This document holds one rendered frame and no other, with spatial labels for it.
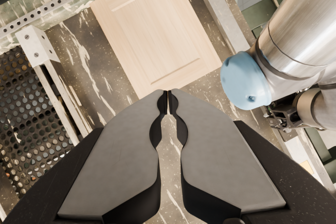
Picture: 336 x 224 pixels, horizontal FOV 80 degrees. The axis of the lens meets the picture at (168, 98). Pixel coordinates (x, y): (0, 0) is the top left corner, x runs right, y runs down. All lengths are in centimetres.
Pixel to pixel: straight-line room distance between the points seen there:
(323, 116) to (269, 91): 17
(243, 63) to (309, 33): 7
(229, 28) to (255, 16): 16
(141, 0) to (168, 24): 13
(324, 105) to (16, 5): 89
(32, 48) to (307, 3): 74
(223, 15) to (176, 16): 16
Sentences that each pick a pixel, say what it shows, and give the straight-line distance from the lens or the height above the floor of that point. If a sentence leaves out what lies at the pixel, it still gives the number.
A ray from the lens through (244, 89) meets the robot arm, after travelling 25.
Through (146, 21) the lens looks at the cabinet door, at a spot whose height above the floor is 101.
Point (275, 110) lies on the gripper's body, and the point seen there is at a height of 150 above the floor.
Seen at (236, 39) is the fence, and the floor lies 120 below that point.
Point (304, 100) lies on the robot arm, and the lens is 45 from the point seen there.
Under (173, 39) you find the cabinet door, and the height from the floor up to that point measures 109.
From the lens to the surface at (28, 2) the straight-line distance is 88.
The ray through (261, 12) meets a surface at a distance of 89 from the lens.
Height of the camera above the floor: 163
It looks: 34 degrees down
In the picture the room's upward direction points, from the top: 152 degrees clockwise
